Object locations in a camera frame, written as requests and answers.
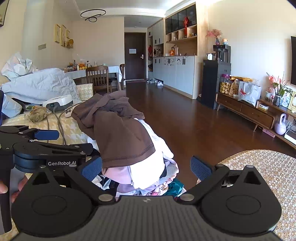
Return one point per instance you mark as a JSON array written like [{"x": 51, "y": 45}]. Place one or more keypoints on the wooden dining chair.
[
  {"x": 97, "y": 68},
  {"x": 122, "y": 69}
]

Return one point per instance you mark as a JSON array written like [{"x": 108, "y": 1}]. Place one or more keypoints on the small cream box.
[{"x": 263, "y": 107}]

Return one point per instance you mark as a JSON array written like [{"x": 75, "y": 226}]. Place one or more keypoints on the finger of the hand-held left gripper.
[
  {"x": 69, "y": 148},
  {"x": 46, "y": 134}
]

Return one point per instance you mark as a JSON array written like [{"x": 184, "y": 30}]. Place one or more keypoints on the light blue quilt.
[{"x": 41, "y": 83}]

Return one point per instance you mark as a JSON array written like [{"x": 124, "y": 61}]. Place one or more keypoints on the white shopping bag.
[{"x": 248, "y": 95}]

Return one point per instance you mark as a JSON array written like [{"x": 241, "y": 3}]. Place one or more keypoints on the grey wood wall cabinet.
[{"x": 175, "y": 74}]

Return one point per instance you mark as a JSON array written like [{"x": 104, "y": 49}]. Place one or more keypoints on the yellow photo frame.
[{"x": 293, "y": 99}]

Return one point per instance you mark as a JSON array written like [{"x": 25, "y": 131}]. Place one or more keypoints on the black coffee machine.
[{"x": 223, "y": 54}]

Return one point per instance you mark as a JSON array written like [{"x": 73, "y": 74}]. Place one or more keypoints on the yellow snack bag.
[{"x": 234, "y": 88}]

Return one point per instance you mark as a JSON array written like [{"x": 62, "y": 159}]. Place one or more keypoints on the dining table white tablecloth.
[{"x": 78, "y": 73}]

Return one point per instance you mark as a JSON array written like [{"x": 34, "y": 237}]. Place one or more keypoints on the white flat box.
[{"x": 290, "y": 136}]

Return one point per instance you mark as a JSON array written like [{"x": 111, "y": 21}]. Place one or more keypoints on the pile of mixed clothes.
[{"x": 143, "y": 176}]

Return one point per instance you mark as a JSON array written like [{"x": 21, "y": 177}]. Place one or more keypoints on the red knot ornament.
[{"x": 186, "y": 21}]

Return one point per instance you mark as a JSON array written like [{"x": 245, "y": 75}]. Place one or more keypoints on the purple kettlebell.
[{"x": 280, "y": 128}]

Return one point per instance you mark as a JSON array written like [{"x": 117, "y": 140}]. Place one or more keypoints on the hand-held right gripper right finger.
[{"x": 200, "y": 169}]

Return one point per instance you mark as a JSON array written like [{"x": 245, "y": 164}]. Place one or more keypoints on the wooden tv console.
[{"x": 249, "y": 113}]

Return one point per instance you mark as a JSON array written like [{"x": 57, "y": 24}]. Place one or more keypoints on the person's left hand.
[{"x": 17, "y": 188}]

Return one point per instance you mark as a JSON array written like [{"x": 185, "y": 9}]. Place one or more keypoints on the pink flat box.
[{"x": 269, "y": 133}]

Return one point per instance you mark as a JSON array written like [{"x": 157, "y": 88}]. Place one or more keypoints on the vase with pink flowers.
[{"x": 217, "y": 42}]

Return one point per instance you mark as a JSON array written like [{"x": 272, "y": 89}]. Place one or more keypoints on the crumpled white sheet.
[{"x": 16, "y": 67}]

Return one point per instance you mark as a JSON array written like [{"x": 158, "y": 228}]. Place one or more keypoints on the white kettle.
[{"x": 210, "y": 56}]

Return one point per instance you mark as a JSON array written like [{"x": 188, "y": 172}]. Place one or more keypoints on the clear cookie jar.
[{"x": 224, "y": 87}]

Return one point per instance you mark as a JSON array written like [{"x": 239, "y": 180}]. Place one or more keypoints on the white remote control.
[{"x": 68, "y": 113}]

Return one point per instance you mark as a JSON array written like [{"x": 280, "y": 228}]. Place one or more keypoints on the cream houndstooth sofa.
[{"x": 76, "y": 129}]

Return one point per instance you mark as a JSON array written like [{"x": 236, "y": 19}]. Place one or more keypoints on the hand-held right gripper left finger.
[{"x": 92, "y": 168}]

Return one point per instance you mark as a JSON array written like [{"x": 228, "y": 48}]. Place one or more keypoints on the dark wooden door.
[{"x": 135, "y": 67}]

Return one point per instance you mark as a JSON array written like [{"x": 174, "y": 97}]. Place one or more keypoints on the small round figurine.
[{"x": 225, "y": 41}]

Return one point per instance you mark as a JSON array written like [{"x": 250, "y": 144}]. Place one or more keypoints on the row of shoes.
[{"x": 159, "y": 83}]

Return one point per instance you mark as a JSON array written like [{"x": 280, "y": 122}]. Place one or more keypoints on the white grey bedside machine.
[{"x": 60, "y": 102}]

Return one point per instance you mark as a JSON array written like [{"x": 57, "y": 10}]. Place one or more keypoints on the black tall cabinet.
[{"x": 215, "y": 85}]

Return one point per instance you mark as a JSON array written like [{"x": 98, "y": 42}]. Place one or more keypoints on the yellow framed wall picture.
[
  {"x": 68, "y": 38},
  {"x": 63, "y": 36},
  {"x": 57, "y": 34}
]

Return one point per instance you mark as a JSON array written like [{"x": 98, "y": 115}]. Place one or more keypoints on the brown t-shirt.
[{"x": 120, "y": 134}]

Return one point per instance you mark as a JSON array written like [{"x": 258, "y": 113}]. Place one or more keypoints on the gold white lace tablecloth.
[{"x": 272, "y": 176}]

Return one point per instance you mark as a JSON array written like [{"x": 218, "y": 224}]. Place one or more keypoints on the black television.
[{"x": 293, "y": 60}]

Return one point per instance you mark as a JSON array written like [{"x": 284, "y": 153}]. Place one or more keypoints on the plastic bag of greens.
[{"x": 37, "y": 114}]

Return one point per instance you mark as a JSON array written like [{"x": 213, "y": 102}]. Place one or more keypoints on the pink flower potted plant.
[{"x": 276, "y": 99}]

